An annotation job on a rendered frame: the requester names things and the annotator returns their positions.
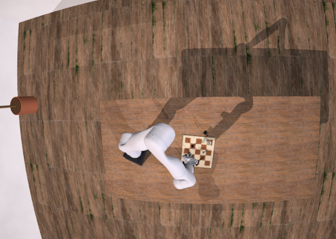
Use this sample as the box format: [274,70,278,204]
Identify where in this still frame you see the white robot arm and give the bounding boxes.
[119,123,196,189]

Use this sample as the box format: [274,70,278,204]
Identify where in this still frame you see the chessboard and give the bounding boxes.
[182,135,215,168]

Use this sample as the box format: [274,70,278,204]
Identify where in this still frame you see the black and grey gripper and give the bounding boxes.
[182,154,198,172]

